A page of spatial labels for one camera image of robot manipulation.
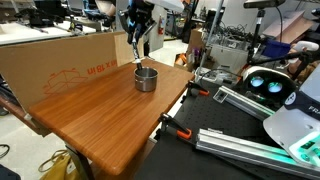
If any aluminium extrusion rail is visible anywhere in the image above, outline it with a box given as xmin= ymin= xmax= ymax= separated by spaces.
xmin=213 ymin=86 xmax=274 ymax=121
xmin=196 ymin=129 xmax=320 ymax=180

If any little silver metal pot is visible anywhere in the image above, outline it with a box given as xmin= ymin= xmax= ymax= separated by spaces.
xmin=134 ymin=67 xmax=158 ymax=92

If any black perforated breadboard table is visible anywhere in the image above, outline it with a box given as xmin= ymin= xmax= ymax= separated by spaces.
xmin=134 ymin=81 xmax=320 ymax=180

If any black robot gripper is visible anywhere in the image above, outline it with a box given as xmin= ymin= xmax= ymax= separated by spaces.
xmin=118 ymin=0 xmax=154 ymax=44

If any blue plastic bin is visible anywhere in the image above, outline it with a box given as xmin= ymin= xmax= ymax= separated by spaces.
xmin=263 ymin=40 xmax=291 ymax=58

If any white VR headset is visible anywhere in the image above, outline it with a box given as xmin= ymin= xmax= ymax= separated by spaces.
xmin=243 ymin=66 xmax=296 ymax=109

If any far aluminium extrusion rail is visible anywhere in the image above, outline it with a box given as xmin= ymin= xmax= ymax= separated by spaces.
xmin=213 ymin=86 xmax=274 ymax=121

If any red fire extinguisher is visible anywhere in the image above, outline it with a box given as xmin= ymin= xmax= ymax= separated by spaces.
xmin=158 ymin=14 xmax=165 ymax=35

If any large brown cardboard panel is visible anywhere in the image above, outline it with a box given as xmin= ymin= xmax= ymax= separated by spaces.
xmin=0 ymin=32 xmax=134 ymax=110

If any black marker with white cap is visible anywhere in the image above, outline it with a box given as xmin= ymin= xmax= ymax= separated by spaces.
xmin=132 ymin=38 xmax=142 ymax=70

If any orange black clamp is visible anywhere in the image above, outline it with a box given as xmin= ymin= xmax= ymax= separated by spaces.
xmin=186 ymin=81 xmax=209 ymax=96
xmin=158 ymin=113 xmax=192 ymax=140

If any near orange black clamp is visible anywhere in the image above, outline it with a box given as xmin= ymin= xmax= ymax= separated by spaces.
xmin=158 ymin=113 xmax=192 ymax=140

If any far orange black clamp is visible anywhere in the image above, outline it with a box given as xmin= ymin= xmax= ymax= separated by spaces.
xmin=186 ymin=81 xmax=209 ymax=96

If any near aluminium extrusion rail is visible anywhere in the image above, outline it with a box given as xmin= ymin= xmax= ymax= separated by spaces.
xmin=196 ymin=129 xmax=320 ymax=180

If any yellow bag on floor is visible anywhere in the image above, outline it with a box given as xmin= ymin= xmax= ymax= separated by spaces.
xmin=38 ymin=149 xmax=81 ymax=180

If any black camera on tripod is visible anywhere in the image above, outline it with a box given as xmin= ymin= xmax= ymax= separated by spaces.
xmin=243 ymin=0 xmax=286 ymax=64

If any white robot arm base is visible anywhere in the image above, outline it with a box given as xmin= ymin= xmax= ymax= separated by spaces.
xmin=263 ymin=67 xmax=320 ymax=168

